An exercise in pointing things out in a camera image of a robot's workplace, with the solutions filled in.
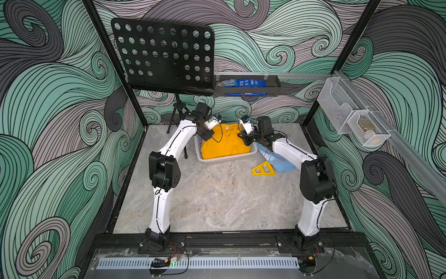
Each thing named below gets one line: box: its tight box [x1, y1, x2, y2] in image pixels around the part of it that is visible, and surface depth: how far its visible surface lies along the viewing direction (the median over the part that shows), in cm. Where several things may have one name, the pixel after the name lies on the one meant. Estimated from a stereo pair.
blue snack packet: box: [236, 78, 268, 88], surface depth 94 cm
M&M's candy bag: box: [215, 78, 238, 88], surface depth 94 cm
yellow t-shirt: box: [200, 123, 251, 160], surface depth 95 cm
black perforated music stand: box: [111, 18, 215, 160], surface depth 68 cm
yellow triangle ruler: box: [251, 160, 276, 176], surface depth 99 cm
